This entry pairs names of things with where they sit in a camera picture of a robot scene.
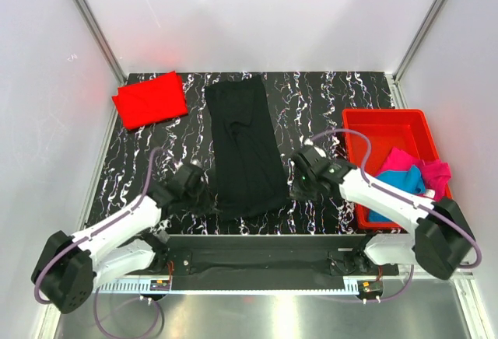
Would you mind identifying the black t shirt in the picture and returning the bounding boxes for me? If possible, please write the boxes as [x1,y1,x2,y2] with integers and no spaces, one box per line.
[205,75,289,221]

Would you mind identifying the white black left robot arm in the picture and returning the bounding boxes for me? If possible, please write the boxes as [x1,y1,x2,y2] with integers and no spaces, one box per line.
[31,160,212,314]

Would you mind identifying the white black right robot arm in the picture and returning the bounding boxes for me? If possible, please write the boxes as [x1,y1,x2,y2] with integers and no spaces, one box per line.
[291,145,475,280]

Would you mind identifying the blue t shirt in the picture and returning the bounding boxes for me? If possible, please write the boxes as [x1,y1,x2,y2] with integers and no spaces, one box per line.
[367,166,427,224]

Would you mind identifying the folded red t shirt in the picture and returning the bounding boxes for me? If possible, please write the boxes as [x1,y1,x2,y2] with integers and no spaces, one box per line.
[111,72,188,131]

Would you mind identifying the pink t shirt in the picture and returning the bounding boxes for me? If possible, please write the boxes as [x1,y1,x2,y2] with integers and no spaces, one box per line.
[377,148,452,201]

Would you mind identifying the aluminium front rail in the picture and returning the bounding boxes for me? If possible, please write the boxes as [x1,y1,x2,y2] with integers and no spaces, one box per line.
[50,247,475,280]

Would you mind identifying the white slotted cable duct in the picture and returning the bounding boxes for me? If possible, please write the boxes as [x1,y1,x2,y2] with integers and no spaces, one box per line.
[99,277,359,295]

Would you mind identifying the aluminium frame post left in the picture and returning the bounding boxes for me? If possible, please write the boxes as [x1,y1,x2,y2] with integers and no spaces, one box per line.
[73,0,128,85]

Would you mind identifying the aluminium frame post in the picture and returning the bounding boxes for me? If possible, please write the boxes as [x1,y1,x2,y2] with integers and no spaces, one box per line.
[392,0,468,83]
[73,0,128,85]

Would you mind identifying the aluminium frame post right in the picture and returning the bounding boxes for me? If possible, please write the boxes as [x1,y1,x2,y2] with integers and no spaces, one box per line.
[392,0,468,83]

